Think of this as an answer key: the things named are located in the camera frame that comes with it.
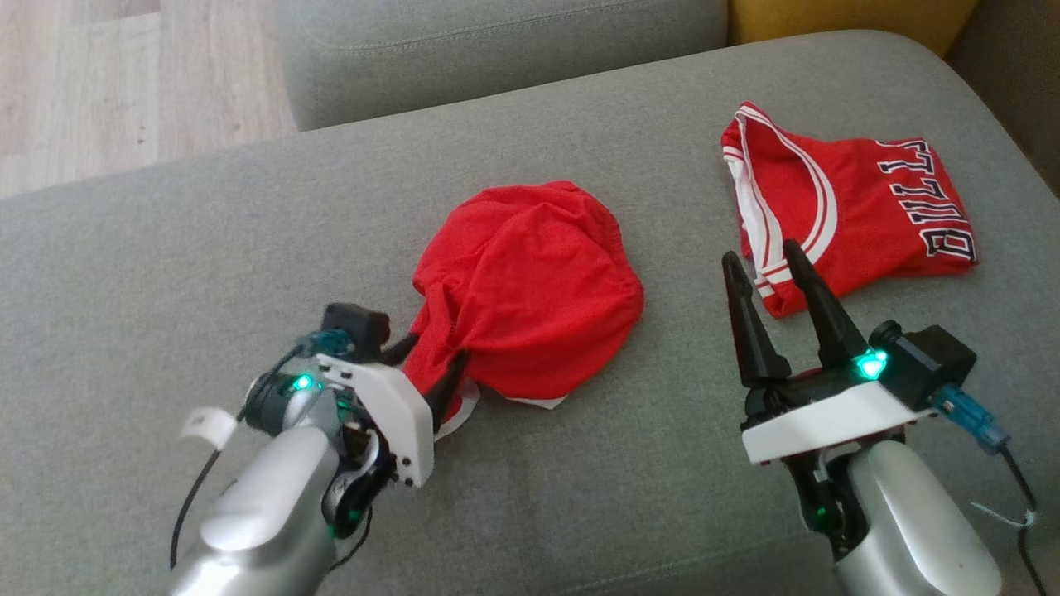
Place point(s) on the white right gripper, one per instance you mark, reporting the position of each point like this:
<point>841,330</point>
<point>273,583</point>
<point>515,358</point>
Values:
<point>828,418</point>

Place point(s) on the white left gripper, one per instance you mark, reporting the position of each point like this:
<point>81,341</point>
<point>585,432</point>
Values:
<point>402,414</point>

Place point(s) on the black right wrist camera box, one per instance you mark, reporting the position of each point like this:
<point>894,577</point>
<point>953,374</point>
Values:
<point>932,360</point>

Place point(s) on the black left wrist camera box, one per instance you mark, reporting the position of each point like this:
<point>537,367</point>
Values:
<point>356,327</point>

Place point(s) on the grey fabric sofa chaise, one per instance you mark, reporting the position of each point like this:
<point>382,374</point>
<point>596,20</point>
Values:
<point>248,248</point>

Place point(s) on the red mesh shorts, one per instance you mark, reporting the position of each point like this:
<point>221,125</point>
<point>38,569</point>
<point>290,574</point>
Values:
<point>530,290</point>

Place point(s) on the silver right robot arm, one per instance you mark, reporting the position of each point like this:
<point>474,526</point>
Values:
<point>911,530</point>

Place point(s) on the grey sofa back cushion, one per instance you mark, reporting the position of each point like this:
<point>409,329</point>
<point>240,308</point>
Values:
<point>497,50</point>

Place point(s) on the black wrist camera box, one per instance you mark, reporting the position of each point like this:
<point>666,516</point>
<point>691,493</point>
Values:
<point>356,327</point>
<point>932,360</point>

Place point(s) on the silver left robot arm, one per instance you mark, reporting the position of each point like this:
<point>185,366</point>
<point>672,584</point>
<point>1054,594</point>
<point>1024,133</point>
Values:
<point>265,513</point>

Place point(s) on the wide yellow sofa back cushion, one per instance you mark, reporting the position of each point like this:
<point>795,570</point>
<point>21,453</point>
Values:
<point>853,21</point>

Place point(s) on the red jersey with white trim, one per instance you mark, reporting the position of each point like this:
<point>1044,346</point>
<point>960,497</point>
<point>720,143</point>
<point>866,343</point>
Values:
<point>861,215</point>

